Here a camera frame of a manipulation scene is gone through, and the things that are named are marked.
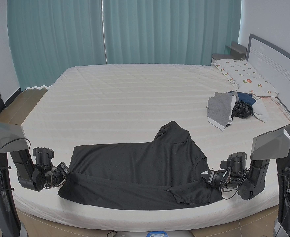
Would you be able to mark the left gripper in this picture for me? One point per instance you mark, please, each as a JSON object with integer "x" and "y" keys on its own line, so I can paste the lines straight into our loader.
{"x": 59, "y": 175}

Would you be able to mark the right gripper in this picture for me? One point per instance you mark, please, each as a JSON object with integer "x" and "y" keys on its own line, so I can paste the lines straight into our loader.
{"x": 219, "y": 180}

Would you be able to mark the black T-shirt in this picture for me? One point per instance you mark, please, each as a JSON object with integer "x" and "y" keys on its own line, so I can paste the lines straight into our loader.
{"x": 135, "y": 171}

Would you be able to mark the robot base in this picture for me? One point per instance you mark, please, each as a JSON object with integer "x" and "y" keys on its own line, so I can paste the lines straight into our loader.
{"x": 157, "y": 234}

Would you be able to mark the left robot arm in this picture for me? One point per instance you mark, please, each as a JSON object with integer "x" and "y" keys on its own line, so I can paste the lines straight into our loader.
{"x": 24, "y": 176}

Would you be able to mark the bed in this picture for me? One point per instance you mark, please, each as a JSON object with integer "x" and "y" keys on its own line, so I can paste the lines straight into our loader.
{"x": 122, "y": 102}

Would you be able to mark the grey garment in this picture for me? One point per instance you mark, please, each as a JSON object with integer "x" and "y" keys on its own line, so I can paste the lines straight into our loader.
{"x": 219, "y": 109}

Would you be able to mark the black shiny garment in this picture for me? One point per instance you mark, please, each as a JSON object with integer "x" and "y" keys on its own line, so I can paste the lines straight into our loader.
{"x": 242, "y": 110}

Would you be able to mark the white garment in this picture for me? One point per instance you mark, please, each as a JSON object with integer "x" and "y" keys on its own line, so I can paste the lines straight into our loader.
{"x": 261, "y": 110}

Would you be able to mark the dark blue garment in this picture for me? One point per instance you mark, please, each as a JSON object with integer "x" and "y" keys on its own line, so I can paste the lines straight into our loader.
{"x": 245, "y": 97}

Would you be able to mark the white printed pillow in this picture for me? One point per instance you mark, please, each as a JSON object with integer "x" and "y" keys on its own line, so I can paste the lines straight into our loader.
{"x": 246, "y": 76}

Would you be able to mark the grey bedside table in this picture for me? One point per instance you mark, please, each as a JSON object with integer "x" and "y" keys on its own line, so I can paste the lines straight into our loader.
{"x": 231, "y": 52}

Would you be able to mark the blue-green curtain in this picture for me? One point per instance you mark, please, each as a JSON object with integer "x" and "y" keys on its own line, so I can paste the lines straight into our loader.
{"x": 172, "y": 21}
{"x": 58, "y": 33}

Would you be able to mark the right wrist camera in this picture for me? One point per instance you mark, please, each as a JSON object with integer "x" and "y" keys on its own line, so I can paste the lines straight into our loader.
{"x": 225, "y": 165}

